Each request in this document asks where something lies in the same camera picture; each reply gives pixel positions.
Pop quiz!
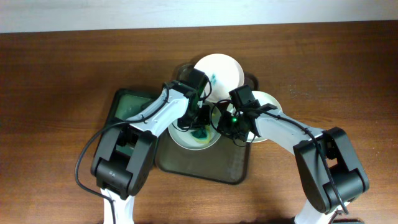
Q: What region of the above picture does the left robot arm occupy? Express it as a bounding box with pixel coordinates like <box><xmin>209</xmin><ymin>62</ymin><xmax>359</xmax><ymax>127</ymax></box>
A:
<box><xmin>85</xmin><ymin>78</ymin><xmax>210</xmax><ymax>223</ymax></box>

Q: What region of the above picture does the green and yellow sponge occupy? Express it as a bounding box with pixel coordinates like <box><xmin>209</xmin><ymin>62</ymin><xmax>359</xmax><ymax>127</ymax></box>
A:
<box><xmin>190</xmin><ymin>125</ymin><xmax>212</xmax><ymax>144</ymax></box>

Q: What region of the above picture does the dark green small tray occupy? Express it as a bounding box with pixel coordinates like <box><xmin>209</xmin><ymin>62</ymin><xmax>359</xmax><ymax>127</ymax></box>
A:
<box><xmin>105</xmin><ymin>88</ymin><xmax>159</xmax><ymax>158</ymax></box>

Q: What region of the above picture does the white plate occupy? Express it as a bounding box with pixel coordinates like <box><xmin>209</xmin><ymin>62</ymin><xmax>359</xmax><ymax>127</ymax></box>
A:
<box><xmin>247</xmin><ymin>91</ymin><xmax>282</xmax><ymax>143</ymax></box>
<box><xmin>168</xmin><ymin>120</ymin><xmax>221</xmax><ymax>151</ymax></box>
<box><xmin>194</xmin><ymin>54</ymin><xmax>244</xmax><ymax>103</ymax></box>

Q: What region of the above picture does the brown rectangular serving tray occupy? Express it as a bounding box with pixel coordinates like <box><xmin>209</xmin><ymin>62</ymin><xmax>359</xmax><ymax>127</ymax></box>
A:
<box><xmin>154</xmin><ymin>62</ymin><xmax>259</xmax><ymax>185</ymax></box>

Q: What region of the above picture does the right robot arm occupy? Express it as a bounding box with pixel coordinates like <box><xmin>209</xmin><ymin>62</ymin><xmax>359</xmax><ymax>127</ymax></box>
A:
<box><xmin>216</xmin><ymin>104</ymin><xmax>370</xmax><ymax>223</ymax></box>

